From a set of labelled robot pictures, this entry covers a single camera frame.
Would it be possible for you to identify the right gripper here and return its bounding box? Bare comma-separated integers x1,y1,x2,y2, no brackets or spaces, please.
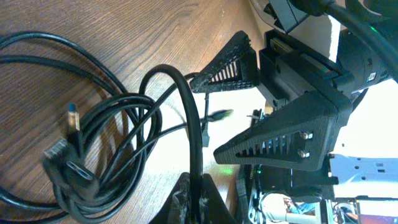
190,30,353,199

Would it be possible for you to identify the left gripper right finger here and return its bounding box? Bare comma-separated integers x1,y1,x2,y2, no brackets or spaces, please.
199,174,237,224

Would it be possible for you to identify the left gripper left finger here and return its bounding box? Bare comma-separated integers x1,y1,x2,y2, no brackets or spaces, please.
149,172,190,224

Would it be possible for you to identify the black micro-USB cable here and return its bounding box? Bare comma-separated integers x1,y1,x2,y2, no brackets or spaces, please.
0,55,200,224

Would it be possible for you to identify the black USB-C cable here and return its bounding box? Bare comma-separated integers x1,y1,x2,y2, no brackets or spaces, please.
0,30,234,224

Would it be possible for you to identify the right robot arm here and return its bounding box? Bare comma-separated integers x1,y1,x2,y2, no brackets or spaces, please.
190,29,397,201

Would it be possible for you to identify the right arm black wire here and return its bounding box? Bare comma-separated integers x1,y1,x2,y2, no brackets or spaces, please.
289,0,398,83

